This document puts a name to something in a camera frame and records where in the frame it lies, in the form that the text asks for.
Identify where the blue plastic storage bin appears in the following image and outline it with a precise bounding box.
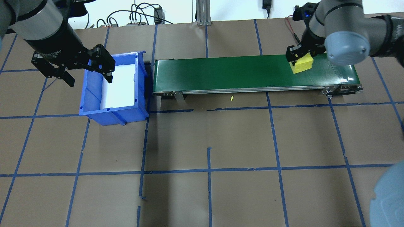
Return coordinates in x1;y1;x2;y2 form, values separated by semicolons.
78;50;149;126

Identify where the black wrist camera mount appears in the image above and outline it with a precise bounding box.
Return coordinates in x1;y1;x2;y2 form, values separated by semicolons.
62;0;97;18
292;3;319;21

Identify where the white foam pad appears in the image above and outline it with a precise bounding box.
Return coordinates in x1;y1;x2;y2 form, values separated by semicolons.
103;64;137;108

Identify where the yellow foam block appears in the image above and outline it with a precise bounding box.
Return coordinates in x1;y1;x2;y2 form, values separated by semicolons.
289;53;314;74

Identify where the green conveyor belt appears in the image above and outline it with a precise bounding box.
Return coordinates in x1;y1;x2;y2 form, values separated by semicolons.
152;52;363;101

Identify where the black looped cable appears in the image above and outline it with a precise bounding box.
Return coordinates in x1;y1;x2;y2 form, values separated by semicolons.
96;3;174;28

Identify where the aluminium extrusion post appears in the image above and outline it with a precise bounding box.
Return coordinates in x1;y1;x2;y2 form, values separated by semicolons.
195;0;212;26

